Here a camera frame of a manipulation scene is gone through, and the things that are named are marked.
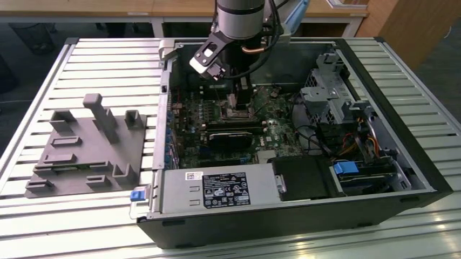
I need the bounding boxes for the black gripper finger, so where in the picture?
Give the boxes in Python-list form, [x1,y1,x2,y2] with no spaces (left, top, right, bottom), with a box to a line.
[237,77,253,112]
[226,78,240,106]

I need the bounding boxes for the CPU socket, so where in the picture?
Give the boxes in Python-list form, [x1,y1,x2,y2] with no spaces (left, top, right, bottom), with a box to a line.
[218,99,261,121]

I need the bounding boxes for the green motherboard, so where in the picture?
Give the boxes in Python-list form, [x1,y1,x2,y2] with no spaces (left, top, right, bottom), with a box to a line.
[168,83,319,169]

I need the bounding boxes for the black graphics card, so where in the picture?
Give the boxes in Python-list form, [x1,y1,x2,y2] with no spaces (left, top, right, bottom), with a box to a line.
[206,129,256,151]

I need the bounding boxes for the metal drive cage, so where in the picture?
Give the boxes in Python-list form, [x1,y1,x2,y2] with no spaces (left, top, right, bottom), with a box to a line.
[300,52,364,125]

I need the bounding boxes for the small silver heatsink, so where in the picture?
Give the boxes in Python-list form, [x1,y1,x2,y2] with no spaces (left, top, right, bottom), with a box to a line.
[256,150,278,163]

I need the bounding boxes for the silver power supply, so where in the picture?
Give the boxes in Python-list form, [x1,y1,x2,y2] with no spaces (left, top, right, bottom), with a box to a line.
[158,162,286,214]

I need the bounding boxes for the blue disk carrier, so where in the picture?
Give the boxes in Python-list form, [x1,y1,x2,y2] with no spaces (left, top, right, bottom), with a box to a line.
[333,160,396,189]

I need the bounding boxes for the grey parts rack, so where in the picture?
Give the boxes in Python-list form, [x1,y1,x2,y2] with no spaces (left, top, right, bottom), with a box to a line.
[23,93,149,200]

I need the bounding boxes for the black PC case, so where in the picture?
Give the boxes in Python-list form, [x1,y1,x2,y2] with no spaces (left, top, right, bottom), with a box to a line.
[135,36,455,250]

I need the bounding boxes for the wooden desk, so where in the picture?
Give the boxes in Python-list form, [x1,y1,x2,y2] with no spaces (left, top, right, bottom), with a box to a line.
[0,0,371,38]

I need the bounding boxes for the wooden cabinet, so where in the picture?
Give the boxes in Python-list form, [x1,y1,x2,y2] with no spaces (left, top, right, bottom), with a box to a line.
[355,0,461,70]

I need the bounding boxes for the black waste bin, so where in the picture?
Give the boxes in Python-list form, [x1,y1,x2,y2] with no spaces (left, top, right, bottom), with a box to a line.
[7,23,58,56]

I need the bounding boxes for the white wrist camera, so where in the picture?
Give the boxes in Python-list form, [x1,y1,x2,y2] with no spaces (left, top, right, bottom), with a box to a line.
[189,32,233,81]

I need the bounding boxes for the black data cable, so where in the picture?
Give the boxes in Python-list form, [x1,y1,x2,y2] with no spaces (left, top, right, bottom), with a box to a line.
[292,124,347,159]

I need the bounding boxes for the yellow orange power wires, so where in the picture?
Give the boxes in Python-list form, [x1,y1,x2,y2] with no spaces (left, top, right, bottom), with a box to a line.
[339,115,383,159]

